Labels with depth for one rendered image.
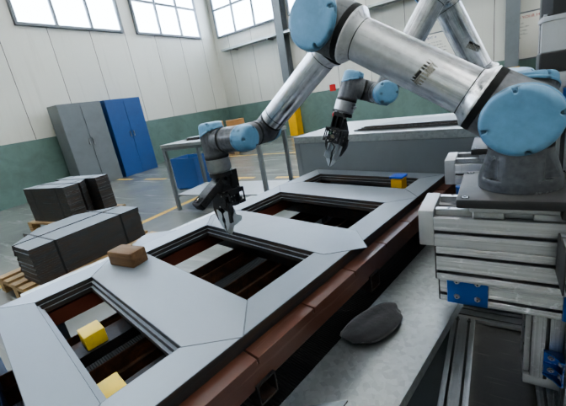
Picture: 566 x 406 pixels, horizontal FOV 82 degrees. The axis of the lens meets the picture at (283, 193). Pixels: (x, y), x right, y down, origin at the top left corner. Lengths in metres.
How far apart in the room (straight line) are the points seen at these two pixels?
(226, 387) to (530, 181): 0.69
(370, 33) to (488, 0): 9.45
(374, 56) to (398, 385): 0.68
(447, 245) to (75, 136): 8.60
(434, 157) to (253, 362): 1.28
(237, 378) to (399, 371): 0.37
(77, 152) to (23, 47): 2.48
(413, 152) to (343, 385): 1.18
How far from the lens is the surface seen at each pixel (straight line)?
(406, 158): 1.75
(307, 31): 0.74
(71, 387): 0.81
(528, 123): 0.65
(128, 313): 0.98
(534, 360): 1.35
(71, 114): 9.02
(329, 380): 0.85
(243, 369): 0.70
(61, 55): 9.99
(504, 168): 0.81
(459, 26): 1.38
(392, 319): 0.96
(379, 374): 0.86
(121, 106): 9.65
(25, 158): 9.25
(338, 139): 1.26
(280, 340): 0.75
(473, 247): 0.87
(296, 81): 0.94
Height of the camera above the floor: 1.30
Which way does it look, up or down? 16 degrees down
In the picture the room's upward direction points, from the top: 10 degrees counter-clockwise
